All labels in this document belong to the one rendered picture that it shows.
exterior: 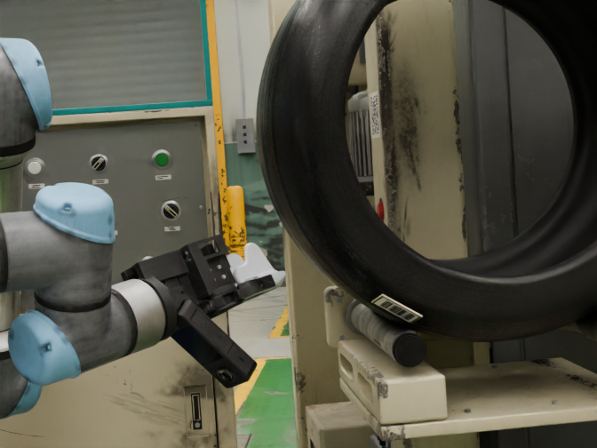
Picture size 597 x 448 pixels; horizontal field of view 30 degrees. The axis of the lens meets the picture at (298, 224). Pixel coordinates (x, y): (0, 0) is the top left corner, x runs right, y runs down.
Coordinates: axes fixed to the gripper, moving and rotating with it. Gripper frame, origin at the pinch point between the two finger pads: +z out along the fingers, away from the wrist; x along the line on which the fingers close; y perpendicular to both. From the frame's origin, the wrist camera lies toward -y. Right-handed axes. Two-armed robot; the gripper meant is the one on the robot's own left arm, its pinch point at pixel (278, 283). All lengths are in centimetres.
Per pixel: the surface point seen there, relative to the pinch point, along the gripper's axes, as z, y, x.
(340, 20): 15.9, 26.8, -13.0
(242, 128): 651, 209, 625
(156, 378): 35, -2, 77
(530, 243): 54, -8, 1
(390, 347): 15.2, -12.7, 1.5
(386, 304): 15.1, -7.6, -1.0
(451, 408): 23.9, -23.8, 3.8
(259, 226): 651, 120, 657
